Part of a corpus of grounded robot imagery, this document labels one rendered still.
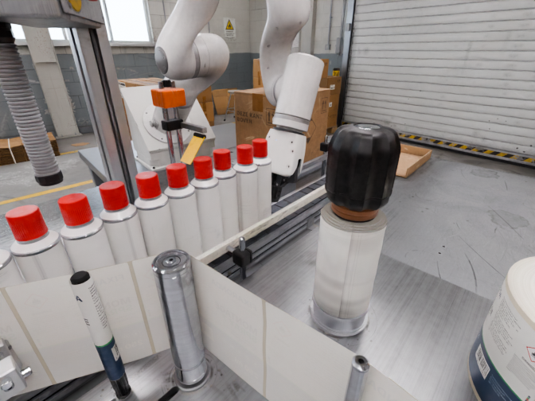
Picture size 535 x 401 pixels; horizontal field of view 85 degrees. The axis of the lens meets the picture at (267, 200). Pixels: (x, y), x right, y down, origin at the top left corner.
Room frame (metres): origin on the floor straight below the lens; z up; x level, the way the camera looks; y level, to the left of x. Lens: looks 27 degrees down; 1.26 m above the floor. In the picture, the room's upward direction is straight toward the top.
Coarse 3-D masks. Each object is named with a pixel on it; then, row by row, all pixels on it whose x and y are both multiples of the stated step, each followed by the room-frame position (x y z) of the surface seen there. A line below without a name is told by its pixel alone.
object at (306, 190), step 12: (324, 180) 0.87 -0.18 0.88; (300, 192) 0.78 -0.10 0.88; (276, 204) 0.70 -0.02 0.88; (288, 204) 0.70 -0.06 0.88; (312, 204) 0.70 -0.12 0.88; (288, 216) 0.64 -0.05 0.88; (276, 228) 0.59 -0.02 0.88; (252, 240) 0.54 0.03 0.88; (228, 252) 0.49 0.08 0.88; (216, 264) 0.45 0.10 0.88
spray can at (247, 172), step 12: (240, 156) 0.55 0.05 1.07; (252, 156) 0.56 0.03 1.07; (240, 168) 0.55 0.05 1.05; (252, 168) 0.55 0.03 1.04; (240, 180) 0.54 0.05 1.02; (252, 180) 0.55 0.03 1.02; (240, 192) 0.54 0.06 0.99; (252, 192) 0.55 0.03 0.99; (240, 204) 0.55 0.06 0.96; (252, 204) 0.55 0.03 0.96; (240, 216) 0.55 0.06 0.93; (252, 216) 0.55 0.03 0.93; (240, 228) 0.55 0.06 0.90
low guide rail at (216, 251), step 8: (312, 192) 0.71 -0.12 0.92; (320, 192) 0.72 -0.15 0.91; (296, 200) 0.66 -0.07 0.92; (304, 200) 0.67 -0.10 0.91; (288, 208) 0.62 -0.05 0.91; (296, 208) 0.64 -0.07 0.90; (272, 216) 0.58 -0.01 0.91; (280, 216) 0.60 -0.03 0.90; (256, 224) 0.55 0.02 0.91; (264, 224) 0.56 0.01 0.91; (272, 224) 0.58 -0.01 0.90; (240, 232) 0.51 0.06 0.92; (248, 232) 0.52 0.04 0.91; (256, 232) 0.54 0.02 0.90; (232, 240) 0.49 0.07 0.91; (216, 248) 0.46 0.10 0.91; (224, 248) 0.47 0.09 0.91; (200, 256) 0.43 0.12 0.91; (208, 256) 0.44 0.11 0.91; (216, 256) 0.45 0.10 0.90
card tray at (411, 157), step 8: (400, 144) 1.32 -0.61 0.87; (400, 152) 1.31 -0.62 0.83; (408, 152) 1.29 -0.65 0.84; (416, 152) 1.27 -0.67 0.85; (424, 152) 1.25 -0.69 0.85; (400, 160) 1.20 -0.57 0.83; (408, 160) 1.20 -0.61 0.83; (416, 160) 1.20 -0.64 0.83; (424, 160) 1.16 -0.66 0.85; (400, 168) 1.10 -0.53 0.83; (408, 168) 1.01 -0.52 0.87; (416, 168) 1.09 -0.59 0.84; (400, 176) 1.02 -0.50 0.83
